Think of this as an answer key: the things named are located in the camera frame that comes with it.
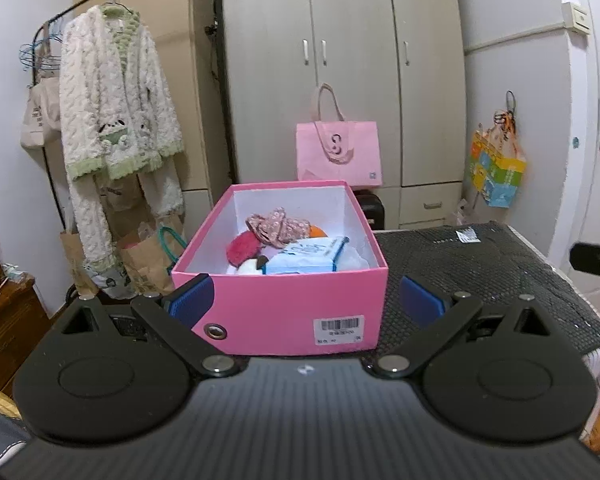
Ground brown paper bag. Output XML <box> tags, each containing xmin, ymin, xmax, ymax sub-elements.
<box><xmin>60</xmin><ymin>230</ymin><xmax>101</xmax><ymax>297</ymax></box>
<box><xmin>117</xmin><ymin>227</ymin><xmax>178</xmax><ymax>295</ymax></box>

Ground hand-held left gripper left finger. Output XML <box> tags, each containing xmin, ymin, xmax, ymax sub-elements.
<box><xmin>57</xmin><ymin>274</ymin><xmax>240</xmax><ymax>379</ymax></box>

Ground beige tall cabinet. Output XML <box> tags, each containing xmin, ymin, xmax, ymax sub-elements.
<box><xmin>74</xmin><ymin>0</ymin><xmax>231</xmax><ymax>261</ymax></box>

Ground black suitcase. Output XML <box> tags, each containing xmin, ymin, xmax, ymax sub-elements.
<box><xmin>352</xmin><ymin>190</ymin><xmax>386</xmax><ymax>231</ymax></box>

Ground white door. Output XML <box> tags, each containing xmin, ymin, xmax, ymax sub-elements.
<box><xmin>550</xmin><ymin>0</ymin><xmax>600</xmax><ymax>321</ymax></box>

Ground red plush ball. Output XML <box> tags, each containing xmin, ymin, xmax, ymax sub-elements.
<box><xmin>225</xmin><ymin>230</ymin><xmax>263</xmax><ymax>266</ymax></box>

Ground wooden nightstand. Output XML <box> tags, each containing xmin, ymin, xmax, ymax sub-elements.
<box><xmin>0</xmin><ymin>280</ymin><xmax>51</xmax><ymax>396</ymax></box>

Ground clear plastic bag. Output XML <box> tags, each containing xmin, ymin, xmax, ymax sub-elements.
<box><xmin>450</xmin><ymin>199</ymin><xmax>473</xmax><ymax>226</ymax></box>

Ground pink cardboard box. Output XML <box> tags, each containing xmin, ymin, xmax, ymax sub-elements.
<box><xmin>171</xmin><ymin>180</ymin><xmax>390</xmax><ymax>357</ymax></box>

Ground pink floral cloth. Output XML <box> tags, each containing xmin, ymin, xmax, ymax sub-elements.
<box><xmin>245</xmin><ymin>207</ymin><xmax>313</xmax><ymax>250</ymax></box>

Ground white plush toy brown ears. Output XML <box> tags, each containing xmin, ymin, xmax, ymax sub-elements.
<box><xmin>236</xmin><ymin>255</ymin><xmax>272</xmax><ymax>276</ymax></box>

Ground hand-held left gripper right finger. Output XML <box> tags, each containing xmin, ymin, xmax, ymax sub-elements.
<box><xmin>365</xmin><ymin>276</ymin><xmax>555</xmax><ymax>377</ymax></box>

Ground pink tote bag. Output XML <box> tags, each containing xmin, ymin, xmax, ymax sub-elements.
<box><xmin>295</xmin><ymin>83</ymin><xmax>383</xmax><ymax>189</ymax></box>

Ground black mesh table mat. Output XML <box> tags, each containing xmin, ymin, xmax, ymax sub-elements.
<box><xmin>372</xmin><ymin>222</ymin><xmax>600</xmax><ymax>361</ymax></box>

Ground bunch of blue wire hangers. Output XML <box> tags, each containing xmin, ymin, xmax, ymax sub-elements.
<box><xmin>19</xmin><ymin>20</ymin><xmax>63</xmax><ymax>73</ymax></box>

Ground white mesh bath pouf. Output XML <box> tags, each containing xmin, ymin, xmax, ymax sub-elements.
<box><xmin>337</xmin><ymin>247</ymin><xmax>371</xmax><ymax>272</ymax></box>

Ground white wall switch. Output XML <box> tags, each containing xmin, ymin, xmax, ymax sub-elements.
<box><xmin>562</xmin><ymin>2</ymin><xmax>592</xmax><ymax>36</ymax></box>

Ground grey wardrobe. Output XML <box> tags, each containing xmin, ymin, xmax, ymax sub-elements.
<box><xmin>220</xmin><ymin>0</ymin><xmax>468</xmax><ymax>231</ymax></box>

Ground pale green packet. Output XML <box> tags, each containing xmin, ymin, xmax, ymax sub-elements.
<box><xmin>2</xmin><ymin>264</ymin><xmax>33</xmax><ymax>285</ymax></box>

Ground colourful gift bag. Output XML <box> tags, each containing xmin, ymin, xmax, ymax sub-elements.
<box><xmin>464</xmin><ymin>91</ymin><xmax>528</xmax><ymax>209</ymax></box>

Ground white wet wipes pack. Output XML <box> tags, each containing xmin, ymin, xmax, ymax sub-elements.
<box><xmin>264</xmin><ymin>236</ymin><xmax>351</xmax><ymax>276</ymax></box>

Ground white fluffy pajama pants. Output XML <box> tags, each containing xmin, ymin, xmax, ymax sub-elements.
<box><xmin>70</xmin><ymin>152</ymin><xmax>187</xmax><ymax>271</ymax></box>

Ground beige canvas tote bag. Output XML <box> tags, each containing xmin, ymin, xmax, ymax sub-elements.
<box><xmin>20</xmin><ymin>80</ymin><xmax>62</xmax><ymax>148</ymax></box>

